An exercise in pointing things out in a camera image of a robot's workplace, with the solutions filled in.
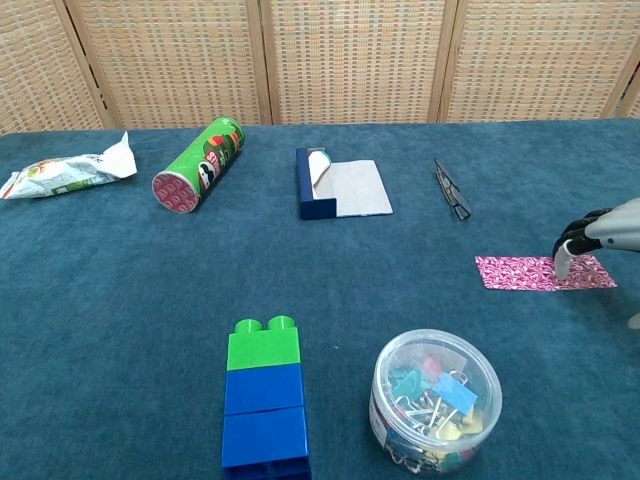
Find green Pringles can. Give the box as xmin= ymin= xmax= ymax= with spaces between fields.
xmin=151 ymin=115 xmax=247 ymax=215

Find woven wooden folding screen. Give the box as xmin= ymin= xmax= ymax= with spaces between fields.
xmin=0 ymin=0 xmax=640 ymax=134

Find open blue box grey flap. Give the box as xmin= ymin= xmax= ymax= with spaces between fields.
xmin=295 ymin=146 xmax=395 ymax=221

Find black folded eyeglasses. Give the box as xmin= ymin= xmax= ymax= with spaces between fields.
xmin=433 ymin=158 xmax=473 ymax=223

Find blue building block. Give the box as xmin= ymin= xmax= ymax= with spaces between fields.
xmin=223 ymin=363 xmax=305 ymax=416
xmin=220 ymin=405 xmax=312 ymax=480

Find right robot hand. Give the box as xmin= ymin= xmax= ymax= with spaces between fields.
xmin=551 ymin=196 xmax=640 ymax=330

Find white crumpled snack bag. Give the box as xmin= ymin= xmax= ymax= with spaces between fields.
xmin=0 ymin=130 xmax=139 ymax=201

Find teal binder clip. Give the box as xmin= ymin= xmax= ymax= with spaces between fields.
xmin=389 ymin=367 xmax=431 ymax=399

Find yellow binder clip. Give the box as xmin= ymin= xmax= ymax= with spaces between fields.
xmin=439 ymin=409 xmax=484 ymax=442

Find green building block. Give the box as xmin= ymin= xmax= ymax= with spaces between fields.
xmin=226 ymin=314 xmax=302 ymax=372

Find light blue binder clip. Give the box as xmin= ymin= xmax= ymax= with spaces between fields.
xmin=432 ymin=372 xmax=479 ymax=416

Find round plastic binder clip tub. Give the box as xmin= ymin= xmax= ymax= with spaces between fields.
xmin=368 ymin=328 xmax=503 ymax=475

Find curled cream paper sheet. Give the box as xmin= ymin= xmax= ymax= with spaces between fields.
xmin=306 ymin=149 xmax=332 ymax=190

